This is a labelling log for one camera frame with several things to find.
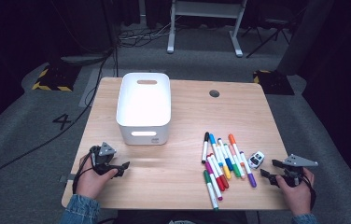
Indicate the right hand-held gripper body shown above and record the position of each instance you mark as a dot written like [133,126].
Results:
[299,161]

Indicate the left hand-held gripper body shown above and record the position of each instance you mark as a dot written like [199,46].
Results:
[105,150]

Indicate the purple marker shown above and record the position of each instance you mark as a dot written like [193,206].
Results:
[252,181]

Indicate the light green marker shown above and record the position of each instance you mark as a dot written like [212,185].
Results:
[236,172]

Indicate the pink marker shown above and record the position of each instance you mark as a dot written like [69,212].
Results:
[234,153]

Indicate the yellow marker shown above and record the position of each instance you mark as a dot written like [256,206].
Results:
[226,172]

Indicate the red marker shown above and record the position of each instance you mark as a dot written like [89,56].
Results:
[220,186]
[224,182]

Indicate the orange marker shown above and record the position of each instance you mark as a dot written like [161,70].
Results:
[231,139]

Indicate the white plastic storage bin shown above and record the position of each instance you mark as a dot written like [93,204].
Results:
[144,102]

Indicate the magenta marker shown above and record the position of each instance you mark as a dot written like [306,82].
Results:
[208,168]

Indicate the dark green marker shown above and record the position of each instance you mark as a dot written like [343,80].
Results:
[207,176]

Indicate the sky blue marker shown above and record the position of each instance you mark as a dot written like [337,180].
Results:
[212,139]

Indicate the black marker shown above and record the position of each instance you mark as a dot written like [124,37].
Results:
[205,146]

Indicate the person's left hand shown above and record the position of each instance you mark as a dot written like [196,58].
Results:
[88,185]

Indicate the person's right hand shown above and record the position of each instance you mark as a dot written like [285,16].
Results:
[298,199]

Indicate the grey table edge clip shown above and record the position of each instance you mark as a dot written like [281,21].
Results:
[66,178]

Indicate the person's dark clothing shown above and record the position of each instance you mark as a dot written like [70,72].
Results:
[148,217]

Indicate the black yellow striped base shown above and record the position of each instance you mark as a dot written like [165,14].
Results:
[273,82]
[57,77]

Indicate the black stand pole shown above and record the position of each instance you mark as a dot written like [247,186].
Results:
[115,65]

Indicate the grey flat stand base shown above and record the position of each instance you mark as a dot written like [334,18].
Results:
[81,59]

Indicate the grey column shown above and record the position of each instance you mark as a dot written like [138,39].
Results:
[304,37]

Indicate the white metal desk frame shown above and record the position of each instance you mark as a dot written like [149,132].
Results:
[206,9]

